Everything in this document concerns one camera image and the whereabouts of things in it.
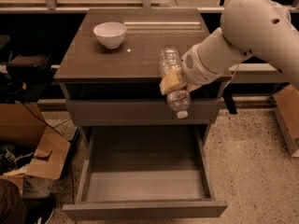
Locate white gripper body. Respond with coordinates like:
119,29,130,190
180,44,225,86

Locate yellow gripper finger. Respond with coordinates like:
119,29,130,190
187,84,202,92
160,67,187,95

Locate clear plastic water bottle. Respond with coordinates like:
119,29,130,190
159,48,191,119

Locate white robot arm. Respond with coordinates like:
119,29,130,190
160,0,299,94

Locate grey drawer cabinet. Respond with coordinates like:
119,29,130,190
55,7,229,142

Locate closed grey upper drawer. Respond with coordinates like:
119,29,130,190
66,99,220,126

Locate open grey middle drawer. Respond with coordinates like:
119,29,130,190
63,125,227,221

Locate white ceramic bowl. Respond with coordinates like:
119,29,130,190
93,21,127,49

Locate cardboard box right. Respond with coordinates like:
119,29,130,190
274,85,299,158

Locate black equipment on left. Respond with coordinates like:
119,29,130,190
0,52,53,104

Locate open cardboard box left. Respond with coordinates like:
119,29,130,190
0,104,70,199

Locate dark brown bag corner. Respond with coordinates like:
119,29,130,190
0,179,26,224

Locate white hanging cable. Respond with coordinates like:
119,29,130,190
223,63,242,91

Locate black cable on floor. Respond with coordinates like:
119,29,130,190
20,101,76,205

